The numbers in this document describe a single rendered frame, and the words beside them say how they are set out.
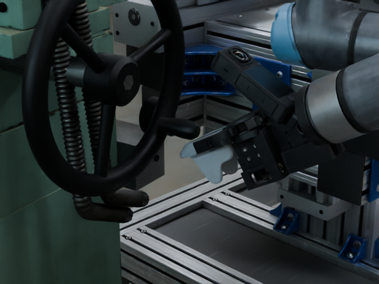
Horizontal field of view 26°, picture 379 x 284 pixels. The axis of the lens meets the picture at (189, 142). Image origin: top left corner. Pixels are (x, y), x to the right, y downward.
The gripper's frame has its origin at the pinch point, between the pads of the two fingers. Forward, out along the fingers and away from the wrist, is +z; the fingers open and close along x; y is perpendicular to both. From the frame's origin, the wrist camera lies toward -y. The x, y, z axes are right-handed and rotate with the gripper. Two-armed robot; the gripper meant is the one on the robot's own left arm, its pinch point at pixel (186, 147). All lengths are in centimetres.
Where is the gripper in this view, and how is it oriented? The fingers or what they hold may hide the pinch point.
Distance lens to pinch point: 104.1
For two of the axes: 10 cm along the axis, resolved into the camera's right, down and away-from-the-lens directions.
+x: 5.6, -3.0, 7.7
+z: -7.2, 2.9, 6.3
